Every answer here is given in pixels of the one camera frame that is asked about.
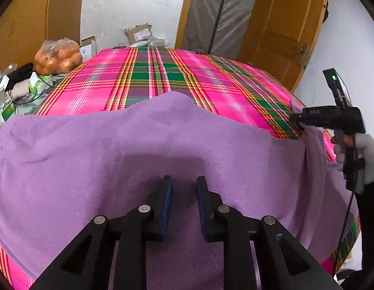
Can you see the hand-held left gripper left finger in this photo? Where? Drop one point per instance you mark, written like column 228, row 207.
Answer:
column 167, row 205

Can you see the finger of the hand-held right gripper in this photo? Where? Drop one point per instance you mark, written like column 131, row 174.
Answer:
column 300, row 117

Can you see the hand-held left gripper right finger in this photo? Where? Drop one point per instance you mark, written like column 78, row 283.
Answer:
column 202, row 205

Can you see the purple fleece cloth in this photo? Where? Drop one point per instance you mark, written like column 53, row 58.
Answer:
column 114, row 157

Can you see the person's right hand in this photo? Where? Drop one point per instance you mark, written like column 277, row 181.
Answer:
column 369, row 154

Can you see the wooden door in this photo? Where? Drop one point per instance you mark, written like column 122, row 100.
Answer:
column 283, row 21

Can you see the pink green plaid blanket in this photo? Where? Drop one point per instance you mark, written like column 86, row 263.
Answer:
column 175, row 72

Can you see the grey plastic package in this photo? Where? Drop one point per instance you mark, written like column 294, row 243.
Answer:
column 150, row 43

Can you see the brown cardboard box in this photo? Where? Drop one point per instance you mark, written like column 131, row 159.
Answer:
column 138, row 33

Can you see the small white box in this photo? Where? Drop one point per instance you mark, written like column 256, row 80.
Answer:
column 88, row 50

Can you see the green tissue pack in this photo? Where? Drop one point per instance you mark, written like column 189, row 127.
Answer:
column 40, row 83

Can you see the bag of oranges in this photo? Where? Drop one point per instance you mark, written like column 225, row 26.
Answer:
column 57, row 57

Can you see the green and white box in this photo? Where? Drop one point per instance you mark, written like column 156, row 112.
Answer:
column 7, row 113

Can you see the black cloth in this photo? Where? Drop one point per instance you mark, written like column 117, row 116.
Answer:
column 19, row 75

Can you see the wooden wardrobe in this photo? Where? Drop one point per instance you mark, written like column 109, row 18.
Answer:
column 33, row 15

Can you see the wooden door frame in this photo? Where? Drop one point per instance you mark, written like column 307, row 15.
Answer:
column 184, row 12

